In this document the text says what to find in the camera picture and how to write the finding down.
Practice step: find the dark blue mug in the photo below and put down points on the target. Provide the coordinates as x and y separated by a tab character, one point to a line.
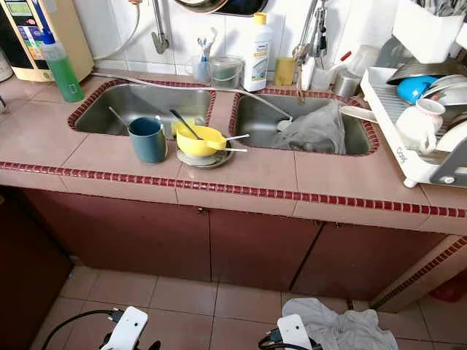
147	142

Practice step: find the metal fork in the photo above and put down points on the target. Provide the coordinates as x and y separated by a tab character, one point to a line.
182	122

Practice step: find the yellow plastic bowl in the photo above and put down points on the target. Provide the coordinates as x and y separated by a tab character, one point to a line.
195	143

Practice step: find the dark brown side cabinet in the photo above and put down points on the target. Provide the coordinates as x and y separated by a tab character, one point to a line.
33	277

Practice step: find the green dish soap bottle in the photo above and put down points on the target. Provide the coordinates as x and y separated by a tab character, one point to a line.
69	76

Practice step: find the metal spoon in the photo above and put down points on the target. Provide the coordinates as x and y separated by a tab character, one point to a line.
118	117

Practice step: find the beige water ioniser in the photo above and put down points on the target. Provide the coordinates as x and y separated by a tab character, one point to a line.
71	36

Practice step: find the stainless steel plate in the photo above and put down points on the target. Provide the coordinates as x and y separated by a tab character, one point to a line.
211	162

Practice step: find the clear toothbrush cup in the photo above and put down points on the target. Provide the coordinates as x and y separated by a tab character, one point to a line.
201	71

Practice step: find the hanging metal wok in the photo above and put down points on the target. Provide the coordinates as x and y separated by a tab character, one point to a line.
201	5

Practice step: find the white bottle yellow cap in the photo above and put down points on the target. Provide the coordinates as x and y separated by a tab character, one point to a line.
259	58

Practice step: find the dark yellow scouring sponge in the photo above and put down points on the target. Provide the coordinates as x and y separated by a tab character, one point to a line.
284	71

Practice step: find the clear plastic bag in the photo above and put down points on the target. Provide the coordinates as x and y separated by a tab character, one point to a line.
317	131

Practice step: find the white bottle green cap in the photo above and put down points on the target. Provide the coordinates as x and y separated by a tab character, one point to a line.
308	75

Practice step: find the chrome gooseneck faucet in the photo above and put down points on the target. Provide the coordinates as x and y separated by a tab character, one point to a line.
303	51

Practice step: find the clear plastic utensil cup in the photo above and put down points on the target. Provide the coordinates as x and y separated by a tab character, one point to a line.
322	79

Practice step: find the stainless steel cup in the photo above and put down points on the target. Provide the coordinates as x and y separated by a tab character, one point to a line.
346	84

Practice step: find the clear plastic jug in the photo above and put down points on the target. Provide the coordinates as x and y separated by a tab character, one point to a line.
363	60

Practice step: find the grey floor cloth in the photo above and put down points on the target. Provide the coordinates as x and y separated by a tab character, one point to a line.
350	328

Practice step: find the white dish rack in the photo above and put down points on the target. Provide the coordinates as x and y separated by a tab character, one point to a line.
387	117

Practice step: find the blue bowl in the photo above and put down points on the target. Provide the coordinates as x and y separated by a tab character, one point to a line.
412	89

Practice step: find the stainless steel bowl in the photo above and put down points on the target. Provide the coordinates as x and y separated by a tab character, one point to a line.
419	69

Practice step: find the white cutlery holder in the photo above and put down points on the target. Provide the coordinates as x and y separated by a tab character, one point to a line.
427	33

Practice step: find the red plastic item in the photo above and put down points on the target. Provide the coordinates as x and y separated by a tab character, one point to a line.
449	286

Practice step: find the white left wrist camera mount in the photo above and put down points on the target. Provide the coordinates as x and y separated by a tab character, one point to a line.
125	328

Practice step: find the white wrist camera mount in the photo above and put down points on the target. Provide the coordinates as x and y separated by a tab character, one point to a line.
125	328
293	332

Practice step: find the chrome wall tap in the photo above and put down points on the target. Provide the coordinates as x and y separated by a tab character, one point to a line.
159	36

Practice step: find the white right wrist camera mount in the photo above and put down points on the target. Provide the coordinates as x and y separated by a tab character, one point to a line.
293	332

